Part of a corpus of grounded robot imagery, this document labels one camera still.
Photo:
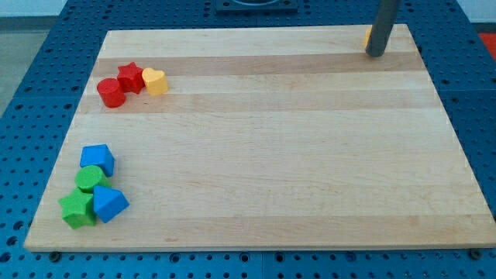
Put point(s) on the light wooden board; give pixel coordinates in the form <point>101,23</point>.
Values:
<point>287,138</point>

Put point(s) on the yellow heart block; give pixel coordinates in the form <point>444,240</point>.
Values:
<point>155,81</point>

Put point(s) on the blue cube block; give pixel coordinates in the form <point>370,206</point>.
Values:
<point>98,155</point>

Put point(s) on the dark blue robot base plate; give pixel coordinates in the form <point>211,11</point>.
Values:
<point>224,6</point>

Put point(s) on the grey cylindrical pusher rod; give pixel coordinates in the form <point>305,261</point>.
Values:
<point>381,29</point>

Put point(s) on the blue triangular prism block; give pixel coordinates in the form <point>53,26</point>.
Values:
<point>108,202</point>

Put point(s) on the red star block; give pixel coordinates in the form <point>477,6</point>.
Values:
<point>130,78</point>

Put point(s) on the red cylinder block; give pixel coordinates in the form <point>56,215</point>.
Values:
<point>111,92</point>

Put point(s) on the yellow block behind rod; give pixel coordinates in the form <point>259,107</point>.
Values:
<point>367,37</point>

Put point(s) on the green star block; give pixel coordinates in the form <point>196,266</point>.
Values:
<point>78,209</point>

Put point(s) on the green cylinder block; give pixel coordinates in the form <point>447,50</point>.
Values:
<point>90,176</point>

